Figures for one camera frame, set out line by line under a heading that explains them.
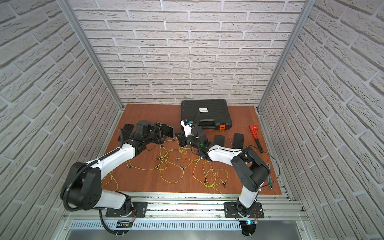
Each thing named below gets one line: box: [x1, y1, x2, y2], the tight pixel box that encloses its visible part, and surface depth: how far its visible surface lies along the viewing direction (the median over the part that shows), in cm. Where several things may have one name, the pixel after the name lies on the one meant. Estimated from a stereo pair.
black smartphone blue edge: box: [232, 132, 245, 149], surface depth 102 cm
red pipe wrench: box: [249, 125, 264, 153], surface depth 105 cm
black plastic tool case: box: [181, 98, 233, 130], surface depth 111 cm
